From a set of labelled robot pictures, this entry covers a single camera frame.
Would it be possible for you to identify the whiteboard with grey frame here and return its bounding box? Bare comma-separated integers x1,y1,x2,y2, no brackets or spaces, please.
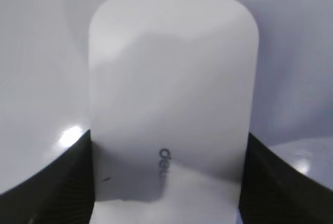
1,0,332,192

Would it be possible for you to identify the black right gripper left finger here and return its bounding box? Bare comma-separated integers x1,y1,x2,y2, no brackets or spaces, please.
1,131,94,224

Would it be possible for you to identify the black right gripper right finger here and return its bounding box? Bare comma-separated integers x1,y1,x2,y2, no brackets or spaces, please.
239,134,332,223

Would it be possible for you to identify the white whiteboard eraser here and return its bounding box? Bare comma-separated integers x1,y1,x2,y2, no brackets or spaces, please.
88,0,259,223

